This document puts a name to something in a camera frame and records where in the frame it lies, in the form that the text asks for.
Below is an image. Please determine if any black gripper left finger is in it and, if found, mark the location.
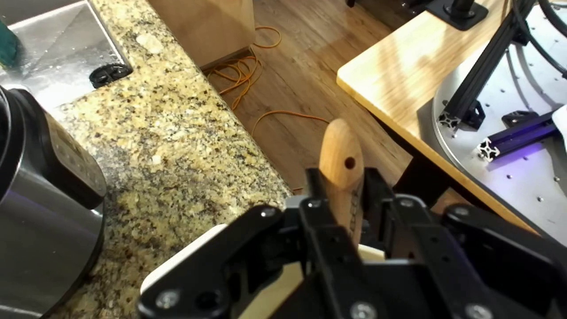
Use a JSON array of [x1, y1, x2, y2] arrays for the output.
[[138, 166, 356, 319]]

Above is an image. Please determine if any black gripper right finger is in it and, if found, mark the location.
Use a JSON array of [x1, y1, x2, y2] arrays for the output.
[[360, 166, 567, 319]]

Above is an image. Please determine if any wooden spoon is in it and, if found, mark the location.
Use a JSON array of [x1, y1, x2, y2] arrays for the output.
[[317, 117, 367, 246]]

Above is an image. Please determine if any purple aluminium extrusion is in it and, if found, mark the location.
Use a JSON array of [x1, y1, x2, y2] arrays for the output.
[[477, 113, 560, 163]]

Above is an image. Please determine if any black steel pressure cooker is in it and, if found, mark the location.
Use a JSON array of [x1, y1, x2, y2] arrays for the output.
[[0, 85, 110, 317]]

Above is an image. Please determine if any black aluminium extrusion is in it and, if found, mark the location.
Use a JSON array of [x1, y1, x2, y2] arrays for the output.
[[440, 0, 537, 131]]

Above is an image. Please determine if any light wooden table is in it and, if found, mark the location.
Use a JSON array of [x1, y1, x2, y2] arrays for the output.
[[335, 0, 539, 235]]

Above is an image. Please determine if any black sink stopper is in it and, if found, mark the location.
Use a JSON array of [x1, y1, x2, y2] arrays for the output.
[[87, 60, 135, 90]]

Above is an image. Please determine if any wooden base cabinet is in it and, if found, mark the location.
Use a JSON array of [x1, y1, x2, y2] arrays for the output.
[[147, 0, 257, 70]]

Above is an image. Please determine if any stainless steel sink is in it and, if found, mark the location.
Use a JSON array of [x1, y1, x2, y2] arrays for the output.
[[0, 0, 135, 113]]

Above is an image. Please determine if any green sponge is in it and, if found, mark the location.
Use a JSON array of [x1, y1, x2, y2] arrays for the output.
[[0, 16, 23, 67]]

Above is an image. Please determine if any round metal base plate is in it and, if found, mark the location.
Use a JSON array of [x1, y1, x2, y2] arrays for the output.
[[416, 0, 567, 246]]

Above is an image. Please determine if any orange cable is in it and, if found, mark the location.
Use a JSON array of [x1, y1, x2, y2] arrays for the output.
[[206, 23, 333, 129]]

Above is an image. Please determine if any black mount foot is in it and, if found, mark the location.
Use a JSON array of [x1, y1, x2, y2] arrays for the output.
[[424, 0, 493, 31]]

